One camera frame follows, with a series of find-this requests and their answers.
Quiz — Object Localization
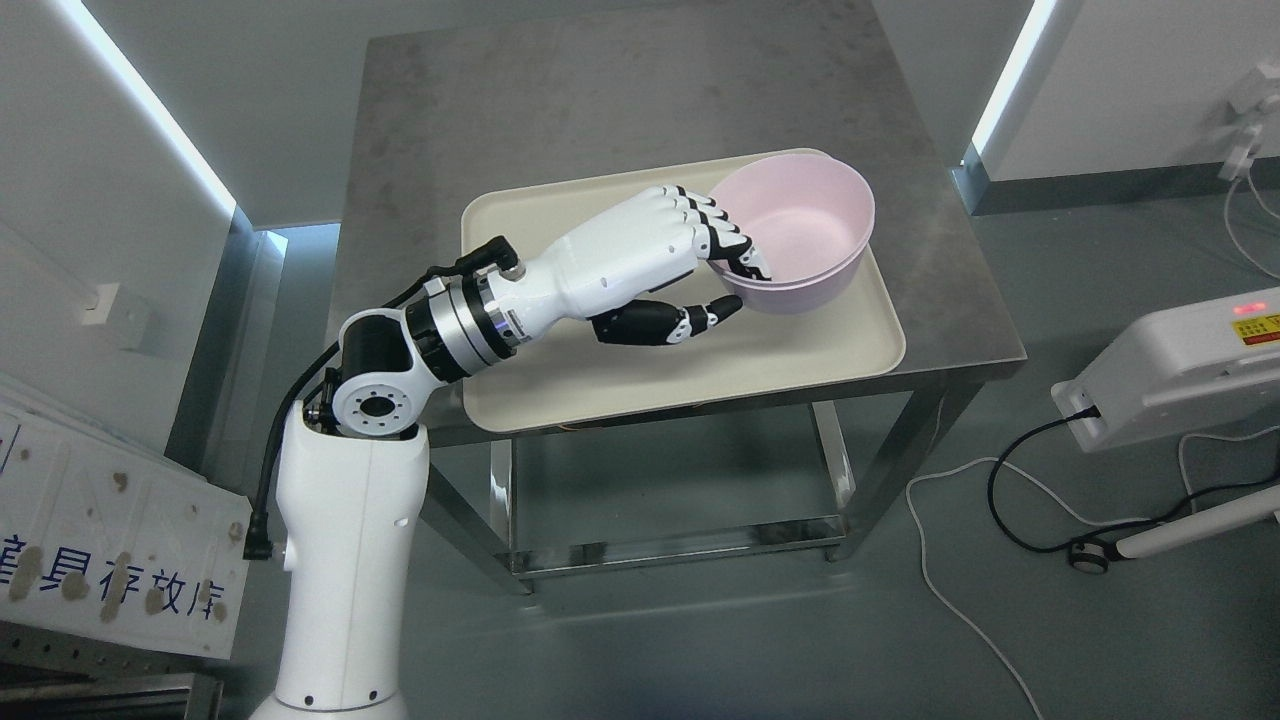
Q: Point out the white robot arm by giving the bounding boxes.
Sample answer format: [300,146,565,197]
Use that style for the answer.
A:
[253,236,524,719]

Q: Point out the pink bowl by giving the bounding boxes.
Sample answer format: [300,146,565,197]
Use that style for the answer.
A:
[710,240,873,315]
[710,152,877,258]

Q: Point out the beige plastic tray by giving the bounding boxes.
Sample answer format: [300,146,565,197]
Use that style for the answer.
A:
[460,149,906,433]

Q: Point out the black power cable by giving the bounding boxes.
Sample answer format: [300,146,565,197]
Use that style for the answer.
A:
[988,405,1280,555]

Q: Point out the white wall socket box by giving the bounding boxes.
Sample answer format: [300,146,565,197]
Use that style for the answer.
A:
[79,283,154,351]

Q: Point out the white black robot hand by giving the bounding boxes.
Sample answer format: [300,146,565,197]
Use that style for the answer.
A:
[489,184,772,346]

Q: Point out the white tube with caster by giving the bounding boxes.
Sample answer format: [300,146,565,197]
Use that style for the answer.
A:
[1068,486,1279,574]

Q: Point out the stainless steel table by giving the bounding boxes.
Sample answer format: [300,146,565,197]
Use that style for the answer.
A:
[329,1,1027,562]

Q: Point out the white machine with red light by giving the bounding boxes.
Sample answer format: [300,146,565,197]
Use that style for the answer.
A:
[1050,288,1279,452]

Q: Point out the white signboard with blue letters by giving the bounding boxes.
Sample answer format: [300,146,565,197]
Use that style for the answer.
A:
[1,377,251,660]

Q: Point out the white floor cable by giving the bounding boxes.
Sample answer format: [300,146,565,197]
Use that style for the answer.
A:
[906,427,1280,720]

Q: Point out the white wall plug adapter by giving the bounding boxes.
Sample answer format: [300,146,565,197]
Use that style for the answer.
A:
[1217,88,1279,182]

